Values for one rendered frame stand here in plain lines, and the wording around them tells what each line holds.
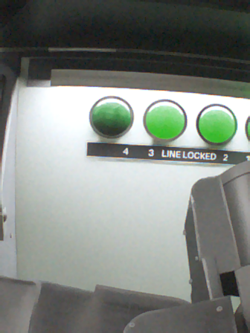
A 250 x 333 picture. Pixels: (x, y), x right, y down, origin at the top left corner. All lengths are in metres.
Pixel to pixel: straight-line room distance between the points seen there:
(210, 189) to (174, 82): 0.56
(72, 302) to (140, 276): 0.72
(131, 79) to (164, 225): 0.19
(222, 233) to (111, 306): 0.08
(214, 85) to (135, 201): 0.18
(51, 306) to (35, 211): 0.70
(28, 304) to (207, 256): 0.09
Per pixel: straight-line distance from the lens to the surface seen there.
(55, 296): 0.43
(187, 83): 1.04
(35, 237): 1.14
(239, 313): 0.45
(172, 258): 1.14
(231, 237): 0.47
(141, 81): 1.03
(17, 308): 0.43
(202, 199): 0.48
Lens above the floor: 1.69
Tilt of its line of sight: 20 degrees down
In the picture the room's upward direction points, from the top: 3 degrees clockwise
